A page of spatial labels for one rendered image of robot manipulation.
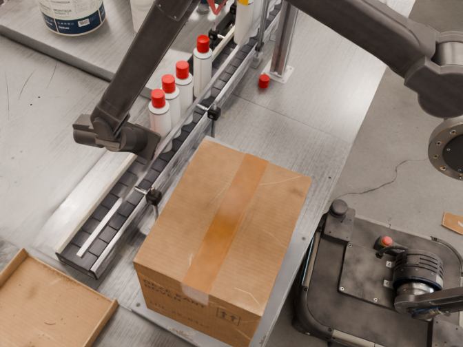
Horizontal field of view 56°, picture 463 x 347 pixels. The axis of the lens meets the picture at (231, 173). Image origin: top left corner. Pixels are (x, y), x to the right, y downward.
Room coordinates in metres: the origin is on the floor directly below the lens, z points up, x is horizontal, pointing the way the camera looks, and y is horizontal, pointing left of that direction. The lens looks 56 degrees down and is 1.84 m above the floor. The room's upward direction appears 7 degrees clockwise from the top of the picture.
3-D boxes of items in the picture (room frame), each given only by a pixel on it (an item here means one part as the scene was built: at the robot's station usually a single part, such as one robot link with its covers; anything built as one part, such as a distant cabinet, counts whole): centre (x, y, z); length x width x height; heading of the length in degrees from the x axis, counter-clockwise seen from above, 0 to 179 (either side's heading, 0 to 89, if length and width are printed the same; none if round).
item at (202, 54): (0.92, 0.12, 0.98); 0.05 x 0.05 x 0.20
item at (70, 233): (0.87, 0.18, 0.91); 1.07 x 0.01 x 0.02; 159
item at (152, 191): (0.51, 0.19, 0.91); 0.07 x 0.03 x 0.16; 69
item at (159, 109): (0.71, 0.19, 0.98); 0.05 x 0.05 x 0.20
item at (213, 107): (0.79, 0.09, 0.91); 0.07 x 0.03 x 0.16; 69
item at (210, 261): (0.39, -0.01, 0.99); 0.30 x 0.24 x 0.27; 164
